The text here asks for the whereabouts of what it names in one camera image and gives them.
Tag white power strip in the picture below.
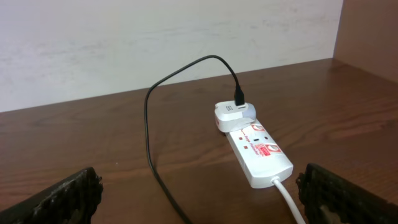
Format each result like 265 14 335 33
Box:
226 121 294 189

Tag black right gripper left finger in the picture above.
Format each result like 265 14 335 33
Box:
1 167 103 224

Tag black charger cable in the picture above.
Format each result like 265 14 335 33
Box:
143 54 246 224

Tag white power strip cord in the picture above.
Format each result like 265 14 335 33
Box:
270 176 307 224

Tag white USB charger adapter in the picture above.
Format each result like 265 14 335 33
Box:
215 101 256 133

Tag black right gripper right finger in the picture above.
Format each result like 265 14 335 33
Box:
296 163 397 224

